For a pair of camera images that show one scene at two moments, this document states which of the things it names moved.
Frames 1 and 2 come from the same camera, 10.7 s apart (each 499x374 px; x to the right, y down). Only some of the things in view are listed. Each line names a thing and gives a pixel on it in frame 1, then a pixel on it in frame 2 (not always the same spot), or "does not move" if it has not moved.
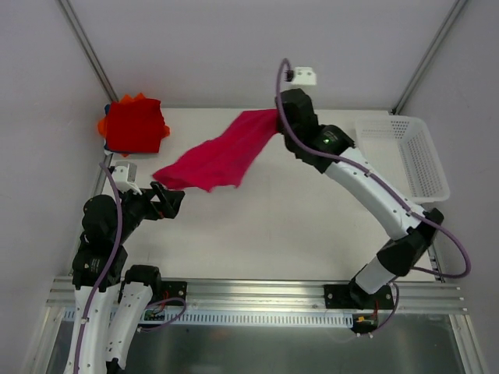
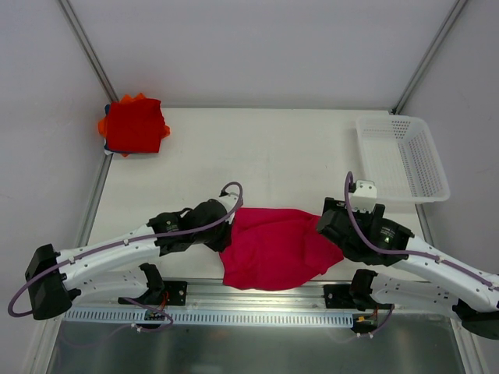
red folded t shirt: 135,125 does not move
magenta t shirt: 224,160 -> 275,248
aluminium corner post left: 91,54 does not move
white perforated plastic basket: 399,146 does not move
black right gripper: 288,127 -> 329,224
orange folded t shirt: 102,125 does not move
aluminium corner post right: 422,65 does not move
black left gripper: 157,203 -> 224,237
